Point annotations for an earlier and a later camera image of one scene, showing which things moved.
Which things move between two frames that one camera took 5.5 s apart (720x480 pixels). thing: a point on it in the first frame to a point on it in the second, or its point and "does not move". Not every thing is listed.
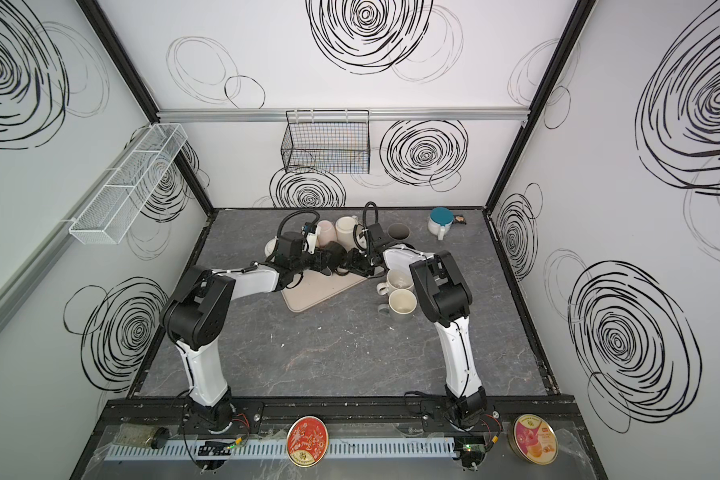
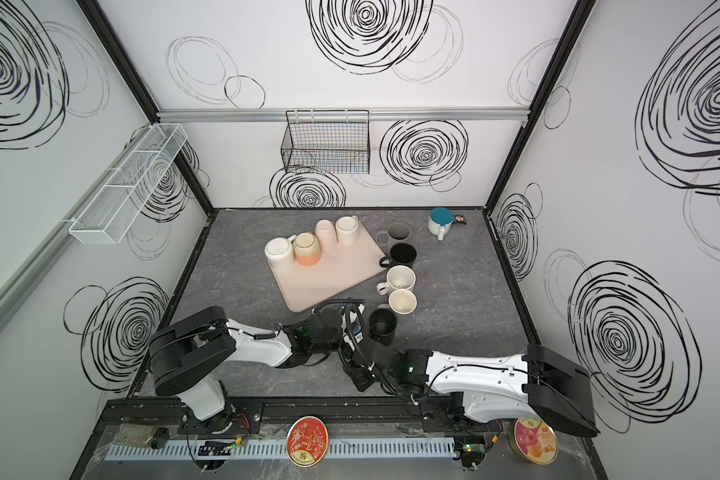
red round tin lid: x=307 y=441 does not move
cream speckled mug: x=396 y=280 does not move
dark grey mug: x=398 y=231 does not move
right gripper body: x=355 y=263 to x=359 y=368
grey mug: x=402 y=305 does not move
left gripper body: x=322 y=259 to x=339 y=324
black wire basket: x=327 y=142 does not move
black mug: x=336 y=257 to x=382 y=325
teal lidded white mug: x=440 y=222 does not move
